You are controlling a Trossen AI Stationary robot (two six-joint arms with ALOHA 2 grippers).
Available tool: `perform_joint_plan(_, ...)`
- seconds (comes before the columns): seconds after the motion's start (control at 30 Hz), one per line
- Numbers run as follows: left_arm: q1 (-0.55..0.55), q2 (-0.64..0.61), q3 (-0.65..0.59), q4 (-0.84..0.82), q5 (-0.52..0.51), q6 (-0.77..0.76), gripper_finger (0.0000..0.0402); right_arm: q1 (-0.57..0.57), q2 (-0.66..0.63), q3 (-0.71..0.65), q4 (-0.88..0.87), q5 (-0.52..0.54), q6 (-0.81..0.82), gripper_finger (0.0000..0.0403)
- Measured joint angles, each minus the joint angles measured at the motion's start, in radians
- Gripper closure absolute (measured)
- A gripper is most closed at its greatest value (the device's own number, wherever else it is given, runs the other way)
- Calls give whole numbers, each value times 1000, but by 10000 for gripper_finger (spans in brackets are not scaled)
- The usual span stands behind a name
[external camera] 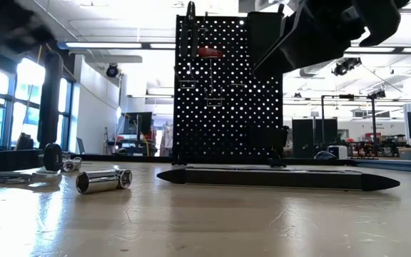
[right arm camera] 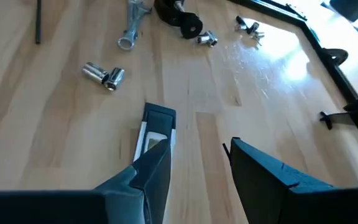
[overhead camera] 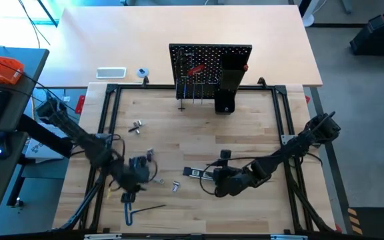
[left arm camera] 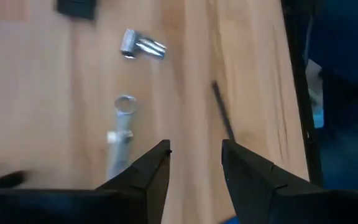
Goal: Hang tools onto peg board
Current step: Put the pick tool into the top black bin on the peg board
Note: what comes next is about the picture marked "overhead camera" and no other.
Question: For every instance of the grey round disc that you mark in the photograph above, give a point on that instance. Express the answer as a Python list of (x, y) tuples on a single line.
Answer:
[(142, 72)]

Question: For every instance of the black desk brace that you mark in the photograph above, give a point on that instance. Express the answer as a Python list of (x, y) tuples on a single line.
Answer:
[(45, 136)]

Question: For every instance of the short black extension bar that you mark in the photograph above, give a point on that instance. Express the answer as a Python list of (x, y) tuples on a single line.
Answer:
[(132, 129)]

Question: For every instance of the double-prong metal peg hook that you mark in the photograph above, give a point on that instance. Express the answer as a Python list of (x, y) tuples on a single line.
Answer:
[(184, 92), (193, 96), (188, 58)]

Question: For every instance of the black desk foot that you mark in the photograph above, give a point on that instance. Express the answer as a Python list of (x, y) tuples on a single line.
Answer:
[(16, 186)]

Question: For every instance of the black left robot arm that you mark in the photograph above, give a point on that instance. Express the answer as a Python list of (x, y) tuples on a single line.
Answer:
[(75, 133)]

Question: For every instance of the small curved metal peg hook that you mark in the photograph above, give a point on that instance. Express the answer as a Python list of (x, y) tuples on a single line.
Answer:
[(214, 83)]

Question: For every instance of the black grey spirit level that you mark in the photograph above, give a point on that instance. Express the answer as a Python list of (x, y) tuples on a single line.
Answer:
[(195, 172)]

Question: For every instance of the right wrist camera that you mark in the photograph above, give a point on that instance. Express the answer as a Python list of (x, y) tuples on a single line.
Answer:
[(225, 155)]

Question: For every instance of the small black pegboard bin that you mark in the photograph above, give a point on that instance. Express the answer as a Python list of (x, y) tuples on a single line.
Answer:
[(224, 101)]

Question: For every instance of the white printed box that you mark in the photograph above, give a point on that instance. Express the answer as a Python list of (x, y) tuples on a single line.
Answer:
[(40, 150)]

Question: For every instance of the black perforated pegboard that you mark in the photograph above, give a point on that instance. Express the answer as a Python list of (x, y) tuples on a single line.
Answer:
[(212, 53)]

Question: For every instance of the silver edge bracket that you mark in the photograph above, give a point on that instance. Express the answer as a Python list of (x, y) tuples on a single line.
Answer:
[(103, 237), (288, 237)]

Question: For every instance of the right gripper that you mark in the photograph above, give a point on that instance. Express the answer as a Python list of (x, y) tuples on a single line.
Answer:
[(232, 181)]

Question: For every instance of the white stand base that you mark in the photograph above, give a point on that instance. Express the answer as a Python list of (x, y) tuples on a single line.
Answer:
[(308, 20)]

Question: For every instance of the small white block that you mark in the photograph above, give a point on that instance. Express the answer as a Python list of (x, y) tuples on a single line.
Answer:
[(66, 98)]

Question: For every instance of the red table clamp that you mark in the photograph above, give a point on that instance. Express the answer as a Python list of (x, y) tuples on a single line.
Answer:
[(308, 99), (79, 105)]

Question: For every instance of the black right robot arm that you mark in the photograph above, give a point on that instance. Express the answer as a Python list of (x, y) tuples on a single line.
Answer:
[(278, 156)]

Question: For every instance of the large silver combination wrench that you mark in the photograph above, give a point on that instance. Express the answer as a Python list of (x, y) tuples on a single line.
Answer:
[(160, 181)]

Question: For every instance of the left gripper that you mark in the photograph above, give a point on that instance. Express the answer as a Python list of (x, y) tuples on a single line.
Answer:
[(128, 181)]

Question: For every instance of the white rectangular tray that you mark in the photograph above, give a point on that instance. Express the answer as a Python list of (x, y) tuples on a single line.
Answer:
[(111, 73)]

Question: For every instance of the black and red tool case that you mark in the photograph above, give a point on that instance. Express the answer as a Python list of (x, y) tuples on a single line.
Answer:
[(378, 36)]

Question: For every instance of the tall black pegboard bin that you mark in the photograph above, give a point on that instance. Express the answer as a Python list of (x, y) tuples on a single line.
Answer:
[(232, 80)]

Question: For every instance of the light wooden table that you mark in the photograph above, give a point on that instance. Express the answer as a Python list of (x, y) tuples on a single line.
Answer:
[(128, 40)]

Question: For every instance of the dark screwdriver with red end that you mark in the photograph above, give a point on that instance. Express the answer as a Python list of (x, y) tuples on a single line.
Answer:
[(245, 67)]

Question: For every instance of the black computer mouse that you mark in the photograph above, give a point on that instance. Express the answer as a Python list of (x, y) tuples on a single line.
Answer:
[(0, 148)]

